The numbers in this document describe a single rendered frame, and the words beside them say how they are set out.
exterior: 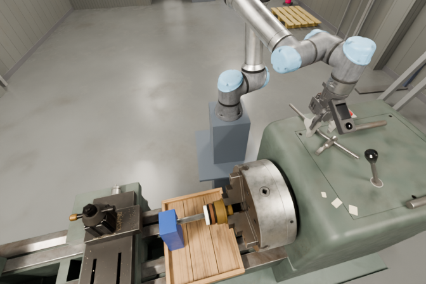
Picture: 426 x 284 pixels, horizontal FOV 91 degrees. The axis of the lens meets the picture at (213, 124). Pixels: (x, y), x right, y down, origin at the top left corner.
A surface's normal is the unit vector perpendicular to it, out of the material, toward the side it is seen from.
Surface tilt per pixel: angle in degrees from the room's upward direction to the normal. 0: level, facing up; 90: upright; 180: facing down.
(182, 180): 0
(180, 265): 0
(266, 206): 27
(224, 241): 0
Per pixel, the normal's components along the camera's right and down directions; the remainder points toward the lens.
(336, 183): -0.02, -0.69
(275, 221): 0.14, 0.01
